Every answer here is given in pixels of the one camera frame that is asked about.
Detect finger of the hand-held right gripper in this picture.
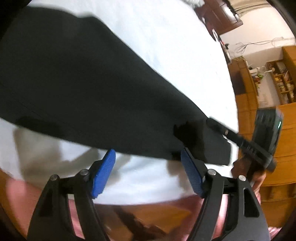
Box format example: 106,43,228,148
206,118,277,172

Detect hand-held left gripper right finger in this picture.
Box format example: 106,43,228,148
180,147,271,241

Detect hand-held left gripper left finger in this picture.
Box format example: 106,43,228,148
27,149,116,241

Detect black pants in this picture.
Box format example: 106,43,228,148
0,6,233,166

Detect person's right hand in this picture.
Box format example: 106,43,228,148
232,155,267,202

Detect wooden bookshelf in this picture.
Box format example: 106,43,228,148
265,46,296,105

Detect light wooden cabinet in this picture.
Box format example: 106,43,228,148
228,58,296,231

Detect pink bed skirt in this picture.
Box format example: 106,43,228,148
0,171,284,241

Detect white bed sheet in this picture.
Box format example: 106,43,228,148
0,0,240,205

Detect white fluffy pillow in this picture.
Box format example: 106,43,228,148
184,0,206,8

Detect white wall cables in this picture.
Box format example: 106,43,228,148
235,37,296,56

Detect dark wooden wall cabinet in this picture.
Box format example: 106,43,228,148
194,0,244,36

